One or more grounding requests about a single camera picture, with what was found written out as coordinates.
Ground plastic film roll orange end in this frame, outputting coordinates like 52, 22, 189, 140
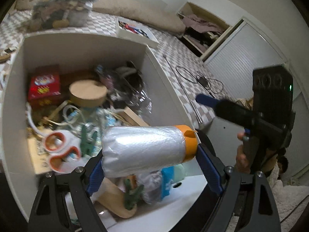
102, 125, 198, 178

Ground person's hand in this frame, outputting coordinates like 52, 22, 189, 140
235, 144, 250, 174

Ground metal telescopic back scratcher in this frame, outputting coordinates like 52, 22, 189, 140
163, 55, 203, 127

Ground wooden closet shelf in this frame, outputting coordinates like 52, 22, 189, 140
178, 2, 244, 61

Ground orange white scissors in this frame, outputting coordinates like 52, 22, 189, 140
42, 129, 82, 174

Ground mint round case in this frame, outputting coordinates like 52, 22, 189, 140
173, 164, 186, 183

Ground green clothespin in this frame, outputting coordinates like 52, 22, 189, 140
80, 125, 98, 157
124, 179, 144, 211

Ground blue packet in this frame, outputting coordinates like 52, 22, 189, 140
161, 166, 174, 200

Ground flat white tray box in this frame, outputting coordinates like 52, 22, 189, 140
116, 17, 159, 49

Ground round wooden box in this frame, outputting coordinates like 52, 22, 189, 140
69, 80, 108, 108

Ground red card box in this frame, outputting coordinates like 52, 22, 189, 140
28, 72, 61, 102

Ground beige duvet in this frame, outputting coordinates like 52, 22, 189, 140
16, 0, 185, 35

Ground large white cardboard box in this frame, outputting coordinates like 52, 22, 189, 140
1, 30, 211, 232

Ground clear plastic storage bin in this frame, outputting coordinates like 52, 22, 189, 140
28, 0, 98, 32

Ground black charger with cable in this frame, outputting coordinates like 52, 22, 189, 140
175, 66, 224, 97

